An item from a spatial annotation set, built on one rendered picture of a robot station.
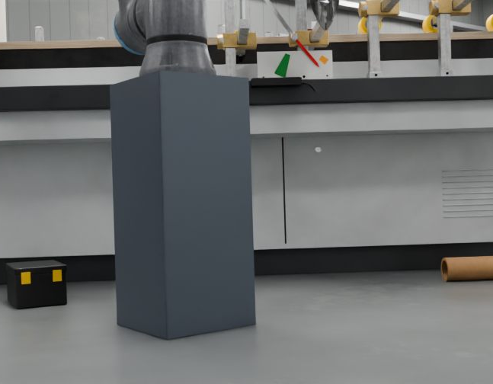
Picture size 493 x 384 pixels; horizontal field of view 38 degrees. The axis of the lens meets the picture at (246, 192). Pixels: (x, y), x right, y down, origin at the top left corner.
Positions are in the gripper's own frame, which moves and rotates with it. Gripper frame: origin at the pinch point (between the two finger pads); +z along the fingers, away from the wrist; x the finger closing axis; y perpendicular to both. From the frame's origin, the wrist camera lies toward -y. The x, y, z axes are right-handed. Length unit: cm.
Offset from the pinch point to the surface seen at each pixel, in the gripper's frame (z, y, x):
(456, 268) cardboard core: 78, -15, 43
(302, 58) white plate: 4.5, -24.8, -4.4
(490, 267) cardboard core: 78, -16, 55
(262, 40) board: -6.9, -46.1, -16.9
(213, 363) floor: 85, 82, -36
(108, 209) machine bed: 55, -48, -76
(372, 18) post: -8.9, -25.3, 20.5
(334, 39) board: -7.0, -46.3, 10.1
